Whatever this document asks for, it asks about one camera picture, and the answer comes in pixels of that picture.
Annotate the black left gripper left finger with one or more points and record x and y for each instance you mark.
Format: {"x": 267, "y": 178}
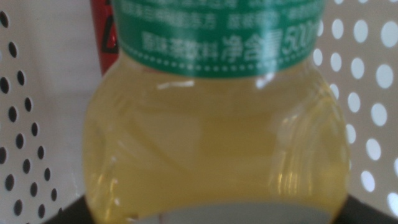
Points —
{"x": 70, "y": 211}

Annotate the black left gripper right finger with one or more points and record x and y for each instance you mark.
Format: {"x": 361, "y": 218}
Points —
{"x": 360, "y": 211}

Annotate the yellow tea bottle green label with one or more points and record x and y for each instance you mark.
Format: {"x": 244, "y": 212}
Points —
{"x": 214, "y": 130}

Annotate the white perforated plastic basket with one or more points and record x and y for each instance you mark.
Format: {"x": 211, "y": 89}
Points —
{"x": 357, "y": 130}

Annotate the red soda can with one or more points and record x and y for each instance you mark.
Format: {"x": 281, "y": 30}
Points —
{"x": 104, "y": 34}

